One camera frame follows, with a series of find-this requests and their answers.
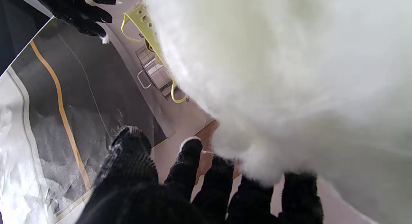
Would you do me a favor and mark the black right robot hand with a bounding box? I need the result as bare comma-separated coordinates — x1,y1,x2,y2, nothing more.
26,0,117,38

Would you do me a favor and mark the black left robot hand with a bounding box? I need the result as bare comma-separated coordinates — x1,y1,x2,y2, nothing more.
76,126,324,224

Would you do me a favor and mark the white pillow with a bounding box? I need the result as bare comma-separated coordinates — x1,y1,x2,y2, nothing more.
140,0,412,224

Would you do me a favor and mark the yellow perforated laundry basket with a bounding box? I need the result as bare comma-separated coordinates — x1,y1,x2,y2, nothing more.
121,1,190,104

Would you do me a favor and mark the brown wooden cutting board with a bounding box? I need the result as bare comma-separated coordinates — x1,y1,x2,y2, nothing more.
193,119,242,186

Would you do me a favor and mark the large steel stock pot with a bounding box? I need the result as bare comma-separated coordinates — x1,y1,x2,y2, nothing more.
135,44,181,100

